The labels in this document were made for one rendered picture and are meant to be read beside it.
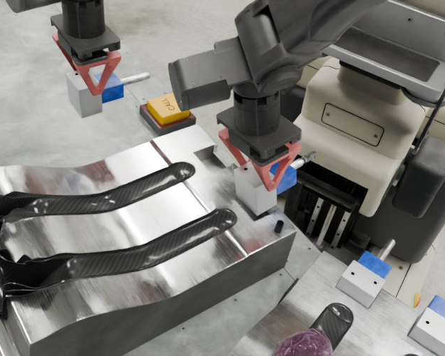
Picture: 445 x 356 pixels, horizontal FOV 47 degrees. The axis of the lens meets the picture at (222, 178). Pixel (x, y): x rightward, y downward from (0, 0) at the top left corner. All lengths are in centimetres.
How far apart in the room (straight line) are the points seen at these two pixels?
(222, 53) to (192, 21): 246
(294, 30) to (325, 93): 52
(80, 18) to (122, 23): 221
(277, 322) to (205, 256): 13
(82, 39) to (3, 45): 49
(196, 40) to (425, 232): 178
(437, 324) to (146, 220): 40
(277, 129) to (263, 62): 15
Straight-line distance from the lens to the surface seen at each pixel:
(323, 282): 74
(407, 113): 101
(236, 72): 57
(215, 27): 300
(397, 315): 75
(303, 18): 49
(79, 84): 82
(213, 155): 84
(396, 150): 103
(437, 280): 200
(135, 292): 64
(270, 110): 63
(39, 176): 74
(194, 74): 56
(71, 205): 72
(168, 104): 99
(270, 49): 52
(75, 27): 76
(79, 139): 97
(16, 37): 127
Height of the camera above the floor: 144
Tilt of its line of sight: 45 degrees down
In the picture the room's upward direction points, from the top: 10 degrees clockwise
